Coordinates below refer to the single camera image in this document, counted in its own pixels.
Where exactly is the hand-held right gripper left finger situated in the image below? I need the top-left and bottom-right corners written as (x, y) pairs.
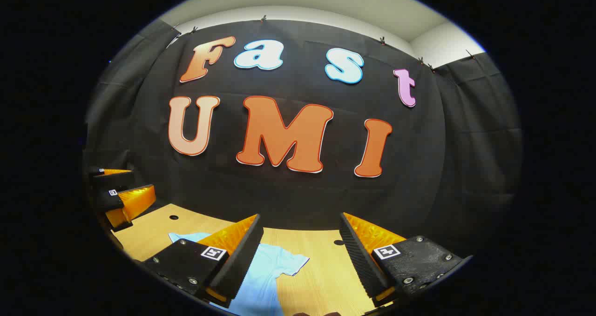
top-left (140, 214), bottom-right (264, 309)

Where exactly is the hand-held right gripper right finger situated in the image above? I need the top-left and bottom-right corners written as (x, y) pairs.
top-left (339, 212), bottom-right (473, 308)

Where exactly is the row of black cloth clips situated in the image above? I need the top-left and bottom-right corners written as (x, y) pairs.
top-left (170, 14), bottom-right (476, 72)

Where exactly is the light blue T-shirt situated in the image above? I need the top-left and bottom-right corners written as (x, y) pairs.
top-left (169, 232), bottom-right (310, 316)

